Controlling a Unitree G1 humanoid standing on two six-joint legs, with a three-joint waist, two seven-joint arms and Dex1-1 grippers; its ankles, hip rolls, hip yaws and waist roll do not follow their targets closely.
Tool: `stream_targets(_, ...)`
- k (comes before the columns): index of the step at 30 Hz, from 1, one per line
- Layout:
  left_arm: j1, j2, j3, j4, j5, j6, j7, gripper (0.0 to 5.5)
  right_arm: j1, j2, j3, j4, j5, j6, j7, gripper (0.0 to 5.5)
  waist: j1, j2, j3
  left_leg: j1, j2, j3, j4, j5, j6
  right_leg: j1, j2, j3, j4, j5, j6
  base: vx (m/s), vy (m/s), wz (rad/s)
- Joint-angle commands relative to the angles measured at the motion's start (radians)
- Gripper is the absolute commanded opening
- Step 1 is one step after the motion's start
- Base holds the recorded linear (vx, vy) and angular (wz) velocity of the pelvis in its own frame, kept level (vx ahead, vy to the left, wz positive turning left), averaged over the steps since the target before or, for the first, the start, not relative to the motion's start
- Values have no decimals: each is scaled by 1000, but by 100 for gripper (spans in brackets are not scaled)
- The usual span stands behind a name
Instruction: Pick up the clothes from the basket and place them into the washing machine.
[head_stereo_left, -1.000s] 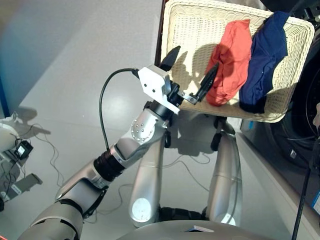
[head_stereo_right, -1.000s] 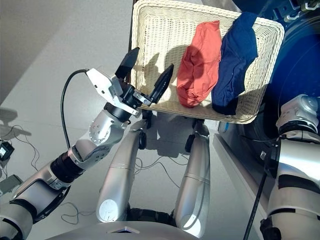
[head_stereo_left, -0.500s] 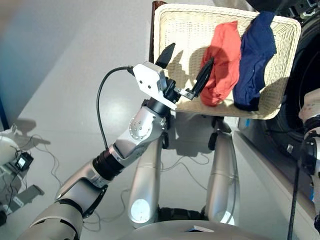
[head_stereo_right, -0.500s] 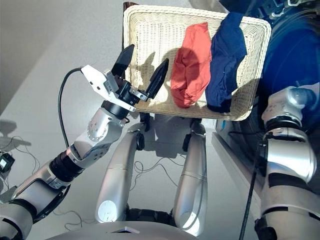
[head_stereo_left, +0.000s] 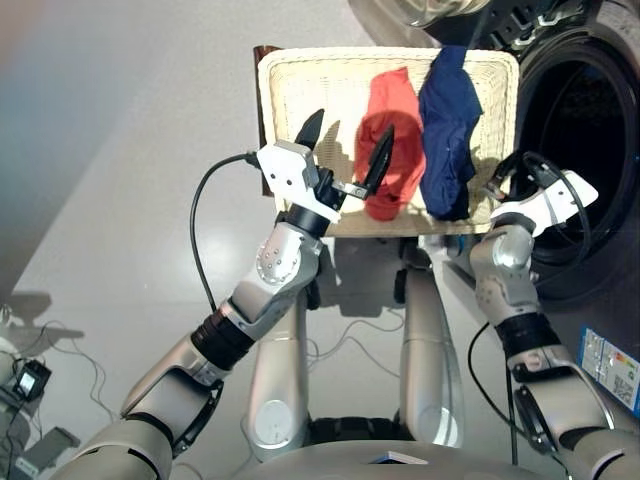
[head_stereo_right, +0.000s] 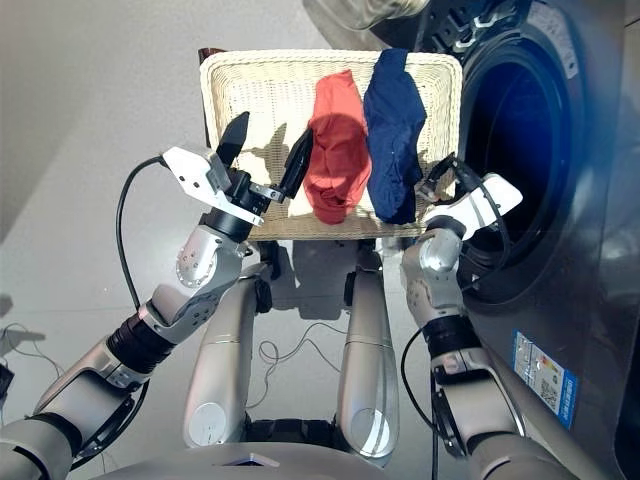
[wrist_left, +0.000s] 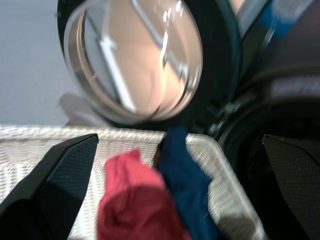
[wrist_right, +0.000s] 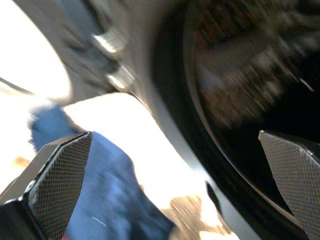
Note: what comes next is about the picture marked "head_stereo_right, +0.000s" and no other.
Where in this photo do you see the orange-red garment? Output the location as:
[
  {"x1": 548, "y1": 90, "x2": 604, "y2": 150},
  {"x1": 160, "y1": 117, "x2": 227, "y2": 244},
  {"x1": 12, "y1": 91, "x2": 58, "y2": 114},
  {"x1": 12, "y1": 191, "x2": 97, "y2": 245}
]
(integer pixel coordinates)
[{"x1": 302, "y1": 69, "x2": 372, "y2": 225}]

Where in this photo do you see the navy blue garment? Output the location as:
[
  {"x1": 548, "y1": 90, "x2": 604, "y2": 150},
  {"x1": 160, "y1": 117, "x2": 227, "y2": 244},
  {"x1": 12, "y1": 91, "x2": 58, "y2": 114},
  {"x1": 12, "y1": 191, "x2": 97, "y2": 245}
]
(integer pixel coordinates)
[{"x1": 363, "y1": 48, "x2": 428, "y2": 225}]

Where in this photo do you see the pale woven laundry basket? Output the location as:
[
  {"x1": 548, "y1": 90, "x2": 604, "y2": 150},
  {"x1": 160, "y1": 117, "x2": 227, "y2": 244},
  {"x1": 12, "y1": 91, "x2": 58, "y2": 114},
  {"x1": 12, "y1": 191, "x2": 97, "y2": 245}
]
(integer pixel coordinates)
[{"x1": 199, "y1": 48, "x2": 464, "y2": 241}]

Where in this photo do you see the grey washing machine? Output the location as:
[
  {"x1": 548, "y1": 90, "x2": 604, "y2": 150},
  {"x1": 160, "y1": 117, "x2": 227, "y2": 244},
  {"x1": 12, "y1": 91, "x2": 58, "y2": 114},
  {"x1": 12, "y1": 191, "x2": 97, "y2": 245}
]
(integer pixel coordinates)
[{"x1": 419, "y1": 0, "x2": 640, "y2": 480}]

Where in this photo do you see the dark brown wooden stool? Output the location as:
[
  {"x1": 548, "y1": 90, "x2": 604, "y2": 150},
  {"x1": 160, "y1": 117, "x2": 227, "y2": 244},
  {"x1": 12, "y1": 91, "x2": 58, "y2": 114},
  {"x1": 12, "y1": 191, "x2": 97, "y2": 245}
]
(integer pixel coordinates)
[{"x1": 198, "y1": 47, "x2": 224, "y2": 146}]

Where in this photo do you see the grey printed washer label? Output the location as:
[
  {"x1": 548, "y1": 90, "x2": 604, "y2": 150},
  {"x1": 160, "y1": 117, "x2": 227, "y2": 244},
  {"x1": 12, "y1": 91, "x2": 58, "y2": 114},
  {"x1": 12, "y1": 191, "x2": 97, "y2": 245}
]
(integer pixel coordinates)
[{"x1": 527, "y1": 4, "x2": 584, "y2": 79}]

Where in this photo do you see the blue energy label sticker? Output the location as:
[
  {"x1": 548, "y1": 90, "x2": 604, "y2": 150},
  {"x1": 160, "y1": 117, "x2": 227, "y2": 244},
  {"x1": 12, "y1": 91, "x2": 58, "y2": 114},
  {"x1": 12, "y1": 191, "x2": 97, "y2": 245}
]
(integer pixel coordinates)
[{"x1": 512, "y1": 328, "x2": 579, "y2": 431}]

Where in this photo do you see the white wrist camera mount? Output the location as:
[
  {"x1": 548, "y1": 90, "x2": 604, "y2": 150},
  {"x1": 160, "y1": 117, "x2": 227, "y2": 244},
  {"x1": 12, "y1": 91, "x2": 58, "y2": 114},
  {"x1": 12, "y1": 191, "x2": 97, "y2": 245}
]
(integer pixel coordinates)
[
  {"x1": 423, "y1": 172, "x2": 524, "y2": 242},
  {"x1": 160, "y1": 144, "x2": 266, "y2": 229}
]

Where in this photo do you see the thin floor cable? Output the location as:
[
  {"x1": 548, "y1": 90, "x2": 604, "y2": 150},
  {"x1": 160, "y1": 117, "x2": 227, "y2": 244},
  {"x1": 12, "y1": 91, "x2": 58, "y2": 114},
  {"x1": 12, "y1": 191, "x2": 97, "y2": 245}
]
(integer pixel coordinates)
[
  {"x1": 0, "y1": 322, "x2": 66, "y2": 376},
  {"x1": 244, "y1": 319, "x2": 351, "y2": 411}
]

